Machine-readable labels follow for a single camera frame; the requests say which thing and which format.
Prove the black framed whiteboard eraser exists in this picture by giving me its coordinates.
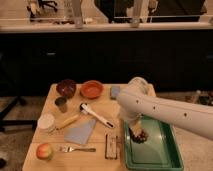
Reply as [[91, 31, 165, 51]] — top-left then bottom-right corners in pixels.
[[105, 133, 117, 159]]

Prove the black office chair base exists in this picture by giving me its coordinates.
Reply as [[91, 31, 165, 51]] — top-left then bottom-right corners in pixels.
[[0, 95, 38, 133]]

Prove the orange bowl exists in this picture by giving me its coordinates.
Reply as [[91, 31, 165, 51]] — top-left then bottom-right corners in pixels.
[[80, 80, 103, 99]]

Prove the blue sponge block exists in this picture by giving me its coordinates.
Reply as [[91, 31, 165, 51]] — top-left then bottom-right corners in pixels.
[[110, 86, 120, 100]]

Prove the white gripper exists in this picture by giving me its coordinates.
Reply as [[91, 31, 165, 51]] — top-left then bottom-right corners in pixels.
[[120, 110, 142, 134]]

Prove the dark red bowl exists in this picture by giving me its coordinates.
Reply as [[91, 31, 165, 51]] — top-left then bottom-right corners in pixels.
[[56, 79, 76, 98]]

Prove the small metal cup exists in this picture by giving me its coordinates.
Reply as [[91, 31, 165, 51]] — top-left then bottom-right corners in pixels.
[[55, 97, 67, 113]]

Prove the dark grape bunch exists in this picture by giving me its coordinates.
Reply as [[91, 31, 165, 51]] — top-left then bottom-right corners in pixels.
[[130, 131, 148, 143]]

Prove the silver fork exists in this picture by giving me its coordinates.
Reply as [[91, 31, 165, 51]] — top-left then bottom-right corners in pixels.
[[59, 146, 96, 153]]

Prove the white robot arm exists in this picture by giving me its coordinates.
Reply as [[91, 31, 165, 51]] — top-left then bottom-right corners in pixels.
[[116, 77, 213, 140]]

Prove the blue grey cloth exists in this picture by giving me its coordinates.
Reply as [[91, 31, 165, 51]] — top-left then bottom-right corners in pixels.
[[64, 119, 96, 145]]

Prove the green plastic tray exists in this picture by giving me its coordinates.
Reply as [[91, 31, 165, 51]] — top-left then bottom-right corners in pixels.
[[123, 117, 184, 171]]

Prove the red yellow apple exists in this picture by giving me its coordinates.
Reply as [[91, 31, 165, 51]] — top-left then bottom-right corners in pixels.
[[36, 143, 53, 161]]

